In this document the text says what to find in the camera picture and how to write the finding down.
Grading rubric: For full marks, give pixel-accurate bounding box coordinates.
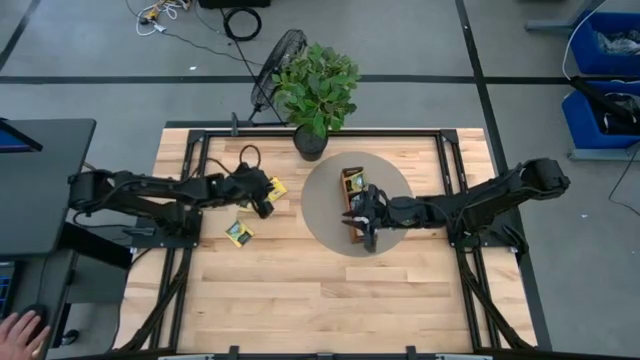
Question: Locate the white yellow cable bundle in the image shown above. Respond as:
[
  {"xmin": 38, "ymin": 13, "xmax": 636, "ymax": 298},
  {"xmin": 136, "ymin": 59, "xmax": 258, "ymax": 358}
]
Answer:
[{"xmin": 124, "ymin": 0, "xmax": 191, "ymax": 37}]

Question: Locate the black keyboard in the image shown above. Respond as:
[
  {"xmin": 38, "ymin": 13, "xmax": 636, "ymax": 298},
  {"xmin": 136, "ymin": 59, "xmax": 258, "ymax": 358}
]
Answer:
[{"xmin": 0, "ymin": 272, "xmax": 14, "ymax": 321}]

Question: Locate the round grey mat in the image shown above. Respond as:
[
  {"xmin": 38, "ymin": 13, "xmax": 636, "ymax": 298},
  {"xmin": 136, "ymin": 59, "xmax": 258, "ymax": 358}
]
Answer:
[{"xmin": 300, "ymin": 151, "xmax": 415, "ymax": 258}]

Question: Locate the black computer mouse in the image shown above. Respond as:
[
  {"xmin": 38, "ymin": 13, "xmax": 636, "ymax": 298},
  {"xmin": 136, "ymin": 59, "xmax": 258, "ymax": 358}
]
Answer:
[{"xmin": 22, "ymin": 303, "xmax": 50, "ymax": 326}]

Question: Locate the black desk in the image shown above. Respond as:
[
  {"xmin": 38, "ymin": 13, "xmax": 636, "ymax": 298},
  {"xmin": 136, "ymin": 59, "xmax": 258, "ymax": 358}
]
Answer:
[{"xmin": 0, "ymin": 118, "xmax": 97, "ymax": 257}]

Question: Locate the blue storage bin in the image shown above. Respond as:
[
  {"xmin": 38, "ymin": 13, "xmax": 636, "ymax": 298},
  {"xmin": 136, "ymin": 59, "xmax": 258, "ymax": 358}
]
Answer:
[
  {"xmin": 569, "ymin": 10, "xmax": 640, "ymax": 76},
  {"xmin": 561, "ymin": 79, "xmax": 640, "ymax": 151}
]

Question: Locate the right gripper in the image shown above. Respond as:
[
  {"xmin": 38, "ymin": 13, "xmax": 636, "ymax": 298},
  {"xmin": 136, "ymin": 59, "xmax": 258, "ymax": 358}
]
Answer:
[{"xmin": 341, "ymin": 183, "xmax": 404, "ymax": 254}]

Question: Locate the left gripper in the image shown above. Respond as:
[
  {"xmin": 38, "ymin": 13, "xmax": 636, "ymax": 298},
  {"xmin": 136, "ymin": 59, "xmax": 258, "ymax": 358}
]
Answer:
[{"xmin": 223, "ymin": 162, "xmax": 276, "ymax": 220}]

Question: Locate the person's hand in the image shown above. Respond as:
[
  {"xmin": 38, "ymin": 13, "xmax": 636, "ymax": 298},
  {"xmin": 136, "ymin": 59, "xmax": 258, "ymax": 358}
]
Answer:
[{"xmin": 0, "ymin": 309, "xmax": 53, "ymax": 360}]

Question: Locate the black box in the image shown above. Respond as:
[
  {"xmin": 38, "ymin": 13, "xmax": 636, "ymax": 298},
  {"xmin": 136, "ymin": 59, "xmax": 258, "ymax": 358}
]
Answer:
[{"xmin": 198, "ymin": 0, "xmax": 272, "ymax": 10}]

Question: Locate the wooden tea organizer box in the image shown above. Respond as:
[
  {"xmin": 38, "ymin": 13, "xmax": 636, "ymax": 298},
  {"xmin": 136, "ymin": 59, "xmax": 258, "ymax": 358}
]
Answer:
[{"xmin": 340, "ymin": 166, "xmax": 371, "ymax": 246}]

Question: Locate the black floor fan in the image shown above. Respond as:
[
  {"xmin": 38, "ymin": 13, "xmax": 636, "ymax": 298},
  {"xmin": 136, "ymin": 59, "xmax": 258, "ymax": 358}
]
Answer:
[{"xmin": 248, "ymin": 28, "xmax": 309, "ymax": 124}]

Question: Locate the black pole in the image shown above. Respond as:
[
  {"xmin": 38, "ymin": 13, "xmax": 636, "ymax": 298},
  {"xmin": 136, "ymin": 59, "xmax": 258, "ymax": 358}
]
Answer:
[{"xmin": 569, "ymin": 75, "xmax": 640, "ymax": 129}]

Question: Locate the monitor with blue screen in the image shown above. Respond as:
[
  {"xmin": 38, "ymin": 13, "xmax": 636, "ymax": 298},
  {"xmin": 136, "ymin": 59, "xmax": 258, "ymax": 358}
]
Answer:
[{"xmin": 0, "ymin": 118, "xmax": 44, "ymax": 155}]

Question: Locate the coiled black cable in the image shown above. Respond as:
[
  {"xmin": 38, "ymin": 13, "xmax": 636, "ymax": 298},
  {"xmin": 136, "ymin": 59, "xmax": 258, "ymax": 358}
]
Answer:
[{"xmin": 222, "ymin": 7, "xmax": 263, "ymax": 42}]

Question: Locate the green plant in black pot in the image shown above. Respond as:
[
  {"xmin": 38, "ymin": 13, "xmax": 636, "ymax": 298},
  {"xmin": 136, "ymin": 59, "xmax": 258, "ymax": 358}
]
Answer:
[{"xmin": 272, "ymin": 42, "xmax": 361, "ymax": 162}]

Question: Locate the grey table foot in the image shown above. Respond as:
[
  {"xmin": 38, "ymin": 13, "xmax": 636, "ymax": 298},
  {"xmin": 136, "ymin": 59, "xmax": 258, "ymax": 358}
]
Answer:
[
  {"xmin": 567, "ymin": 147, "xmax": 640, "ymax": 162},
  {"xmin": 524, "ymin": 0, "xmax": 601, "ymax": 35}
]

